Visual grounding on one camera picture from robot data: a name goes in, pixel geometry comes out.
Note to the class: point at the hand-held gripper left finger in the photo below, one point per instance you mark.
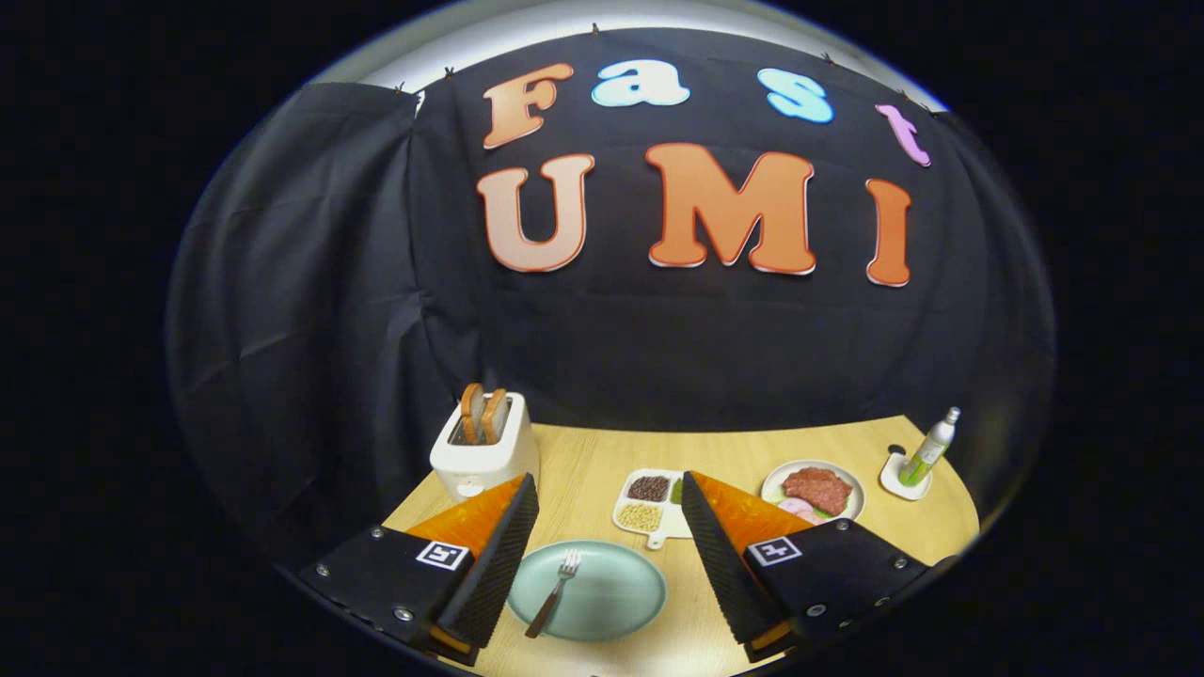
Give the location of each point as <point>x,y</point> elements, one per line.
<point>499,564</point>

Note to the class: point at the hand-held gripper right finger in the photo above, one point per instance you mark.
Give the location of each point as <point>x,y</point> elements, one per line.
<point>724,564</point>

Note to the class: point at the white divided dish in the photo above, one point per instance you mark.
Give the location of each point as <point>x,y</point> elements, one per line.
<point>666,519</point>

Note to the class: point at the pile of green beans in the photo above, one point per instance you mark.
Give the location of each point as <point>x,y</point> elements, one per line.
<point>677,491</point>

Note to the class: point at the pale pink ham slice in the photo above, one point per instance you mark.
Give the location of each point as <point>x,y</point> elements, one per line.
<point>792,507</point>

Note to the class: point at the beige round plate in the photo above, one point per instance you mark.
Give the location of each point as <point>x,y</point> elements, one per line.
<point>773,484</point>

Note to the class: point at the pile of yellow soybeans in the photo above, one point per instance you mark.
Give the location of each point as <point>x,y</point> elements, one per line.
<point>640,516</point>

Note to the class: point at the red-rimmed sausage slice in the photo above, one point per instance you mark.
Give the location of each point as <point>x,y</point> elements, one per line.
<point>811,517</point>

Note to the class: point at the white toaster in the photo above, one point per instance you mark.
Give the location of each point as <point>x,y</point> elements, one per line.
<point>489,463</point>

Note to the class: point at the pile of dark beans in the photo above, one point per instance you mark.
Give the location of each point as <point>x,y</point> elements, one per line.
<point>648,488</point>

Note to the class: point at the teal round plate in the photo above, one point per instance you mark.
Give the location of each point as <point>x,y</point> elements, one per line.
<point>611,592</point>

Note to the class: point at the brown steak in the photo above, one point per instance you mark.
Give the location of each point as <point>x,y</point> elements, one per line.
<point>816,489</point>

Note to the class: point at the green lettuce leaf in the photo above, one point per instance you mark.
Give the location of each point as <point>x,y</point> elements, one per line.
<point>832,512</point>

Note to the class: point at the toasted bread slice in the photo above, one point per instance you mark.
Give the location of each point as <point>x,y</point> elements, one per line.
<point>494,416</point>
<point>470,412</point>

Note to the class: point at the small white square dish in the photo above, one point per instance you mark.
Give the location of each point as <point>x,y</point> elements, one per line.
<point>894,480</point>

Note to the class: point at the silver green-label bottle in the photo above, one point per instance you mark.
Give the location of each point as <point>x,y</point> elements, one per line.
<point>926,451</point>

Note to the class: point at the black backdrop cloth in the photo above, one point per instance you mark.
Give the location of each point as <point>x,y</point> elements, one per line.
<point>658,338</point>

